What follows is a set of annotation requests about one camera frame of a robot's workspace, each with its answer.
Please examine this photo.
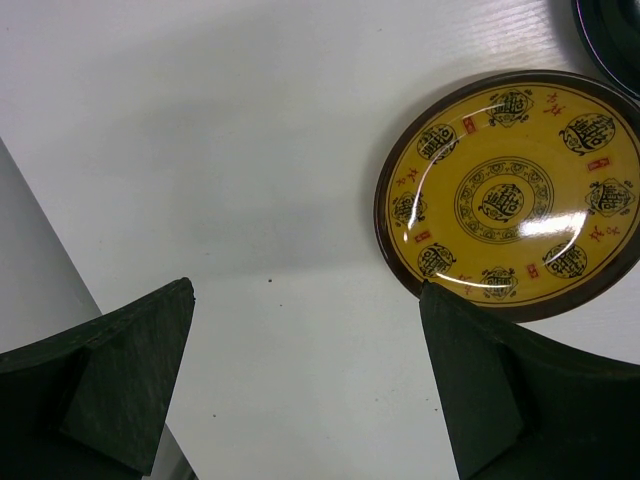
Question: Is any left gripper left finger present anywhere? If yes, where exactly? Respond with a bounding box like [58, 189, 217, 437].
[1, 278, 195, 479]

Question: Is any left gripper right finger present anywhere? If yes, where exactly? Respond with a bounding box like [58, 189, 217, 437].
[419, 282, 639, 479]

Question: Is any yellow patterned plate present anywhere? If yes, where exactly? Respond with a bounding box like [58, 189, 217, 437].
[374, 70, 639, 323]

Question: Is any black plate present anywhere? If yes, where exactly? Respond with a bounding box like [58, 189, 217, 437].
[571, 0, 639, 100]

